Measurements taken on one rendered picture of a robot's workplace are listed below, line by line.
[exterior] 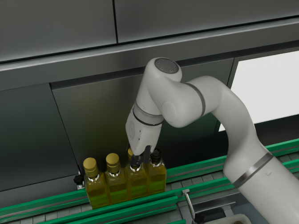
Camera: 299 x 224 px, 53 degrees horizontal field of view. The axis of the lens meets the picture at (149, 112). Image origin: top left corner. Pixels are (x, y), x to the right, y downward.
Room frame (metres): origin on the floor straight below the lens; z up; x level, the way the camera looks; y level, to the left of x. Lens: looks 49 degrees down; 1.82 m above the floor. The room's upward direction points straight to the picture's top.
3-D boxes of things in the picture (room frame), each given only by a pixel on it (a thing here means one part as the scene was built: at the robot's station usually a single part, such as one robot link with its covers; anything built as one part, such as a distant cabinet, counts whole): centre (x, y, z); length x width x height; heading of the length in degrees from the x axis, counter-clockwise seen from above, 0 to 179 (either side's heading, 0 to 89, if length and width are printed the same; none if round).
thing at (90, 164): (0.40, 0.15, 1.14); 0.04 x 0.04 x 0.04
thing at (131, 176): (0.43, 0.04, 0.99); 0.06 x 0.06 x 0.21; 16
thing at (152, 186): (0.44, -0.02, 0.99); 0.06 x 0.06 x 0.21; 14
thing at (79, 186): (0.46, 0.22, 0.94); 0.07 x 0.04 x 0.13; 15
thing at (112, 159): (0.41, 0.10, 1.14); 0.04 x 0.04 x 0.04
